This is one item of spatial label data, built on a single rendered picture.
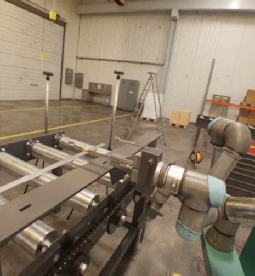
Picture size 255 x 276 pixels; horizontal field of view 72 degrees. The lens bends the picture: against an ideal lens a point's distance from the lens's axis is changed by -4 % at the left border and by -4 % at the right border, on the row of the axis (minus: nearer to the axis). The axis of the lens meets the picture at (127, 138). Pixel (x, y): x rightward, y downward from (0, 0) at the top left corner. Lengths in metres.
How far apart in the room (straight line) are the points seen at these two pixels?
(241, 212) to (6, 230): 0.56
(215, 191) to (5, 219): 0.47
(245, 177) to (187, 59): 8.81
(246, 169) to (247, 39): 8.92
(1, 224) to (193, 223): 0.45
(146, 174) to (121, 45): 12.01
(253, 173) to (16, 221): 2.75
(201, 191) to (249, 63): 10.54
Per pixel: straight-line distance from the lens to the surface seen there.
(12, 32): 11.12
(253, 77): 10.87
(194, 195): 0.51
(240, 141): 0.88
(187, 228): 0.56
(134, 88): 11.00
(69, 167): 1.33
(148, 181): 0.53
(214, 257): 1.10
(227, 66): 10.81
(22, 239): 0.81
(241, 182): 2.92
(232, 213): 0.61
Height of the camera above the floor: 1.45
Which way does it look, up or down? 16 degrees down
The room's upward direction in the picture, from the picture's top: 9 degrees clockwise
